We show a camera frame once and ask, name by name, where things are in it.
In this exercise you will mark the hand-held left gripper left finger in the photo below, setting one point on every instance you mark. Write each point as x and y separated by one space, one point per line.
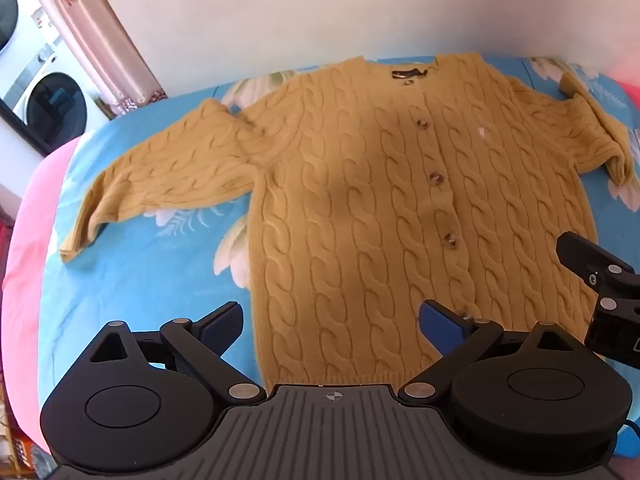
224 324

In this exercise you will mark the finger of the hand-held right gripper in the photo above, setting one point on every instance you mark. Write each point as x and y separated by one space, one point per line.
590 259

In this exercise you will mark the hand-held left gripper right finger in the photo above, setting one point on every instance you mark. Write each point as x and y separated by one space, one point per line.
441 329

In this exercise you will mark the blue floral bed sheet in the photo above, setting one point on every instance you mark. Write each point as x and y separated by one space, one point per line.
150 280

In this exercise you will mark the pink pillow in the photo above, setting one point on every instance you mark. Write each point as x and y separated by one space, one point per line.
625 72

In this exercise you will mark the pink blanket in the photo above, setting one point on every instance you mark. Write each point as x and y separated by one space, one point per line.
25 280

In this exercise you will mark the white washing machine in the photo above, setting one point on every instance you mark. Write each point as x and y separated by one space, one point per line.
55 105
25 30

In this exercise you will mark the pink patterned curtain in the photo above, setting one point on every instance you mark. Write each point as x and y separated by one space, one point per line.
100 35

